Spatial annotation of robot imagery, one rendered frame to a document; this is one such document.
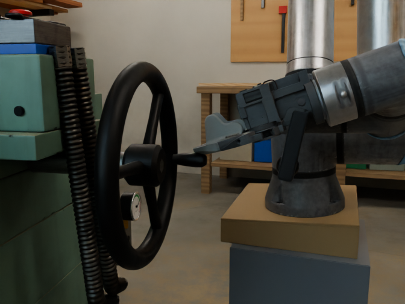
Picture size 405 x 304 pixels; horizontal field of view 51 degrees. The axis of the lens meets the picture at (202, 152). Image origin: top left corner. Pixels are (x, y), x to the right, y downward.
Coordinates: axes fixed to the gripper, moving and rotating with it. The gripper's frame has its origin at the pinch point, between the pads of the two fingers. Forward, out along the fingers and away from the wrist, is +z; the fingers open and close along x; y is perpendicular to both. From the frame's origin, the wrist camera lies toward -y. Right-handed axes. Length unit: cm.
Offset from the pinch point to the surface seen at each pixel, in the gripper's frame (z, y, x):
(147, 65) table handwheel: 0.1, 14.6, 12.6
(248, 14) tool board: -2, 69, -310
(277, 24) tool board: -22, 52, -307
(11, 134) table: 14.2, 11.3, 25.0
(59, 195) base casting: 24.8, 1.0, 4.9
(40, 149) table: 11.9, 8.5, 24.5
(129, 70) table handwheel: 1.0, 14.1, 17.4
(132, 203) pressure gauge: 20.8, -6.9, -12.0
